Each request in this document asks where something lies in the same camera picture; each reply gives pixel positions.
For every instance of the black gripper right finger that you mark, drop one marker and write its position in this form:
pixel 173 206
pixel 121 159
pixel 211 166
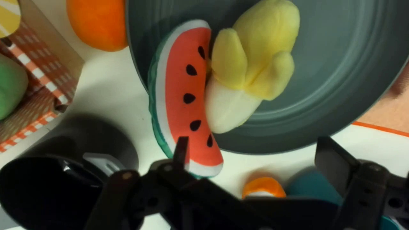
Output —
pixel 336 164

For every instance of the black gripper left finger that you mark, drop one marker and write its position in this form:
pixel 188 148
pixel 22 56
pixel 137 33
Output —
pixel 180 153

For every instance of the plush watermelon slice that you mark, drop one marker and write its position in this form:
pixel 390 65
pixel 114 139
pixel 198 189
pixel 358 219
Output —
pixel 183 97

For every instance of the plush peeled yellow banana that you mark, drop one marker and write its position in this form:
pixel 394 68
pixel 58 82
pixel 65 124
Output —
pixel 256 55

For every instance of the salmon orange towel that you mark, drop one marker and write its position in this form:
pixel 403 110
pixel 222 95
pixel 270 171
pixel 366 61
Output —
pixel 390 109

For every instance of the teal toy pot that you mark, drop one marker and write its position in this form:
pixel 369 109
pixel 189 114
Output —
pixel 313 187

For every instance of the orange and white toy ball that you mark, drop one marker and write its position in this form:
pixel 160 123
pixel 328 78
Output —
pixel 263 188

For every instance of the teal toy kettle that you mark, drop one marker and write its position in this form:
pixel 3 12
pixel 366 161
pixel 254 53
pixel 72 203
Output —
pixel 391 224

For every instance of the dark grey round plate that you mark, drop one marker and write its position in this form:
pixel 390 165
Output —
pixel 340 64

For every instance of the red checkered basket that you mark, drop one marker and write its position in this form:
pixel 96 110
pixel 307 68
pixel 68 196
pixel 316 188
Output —
pixel 46 81

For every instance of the plain orange toy fruit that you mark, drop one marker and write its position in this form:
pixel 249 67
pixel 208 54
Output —
pixel 100 23

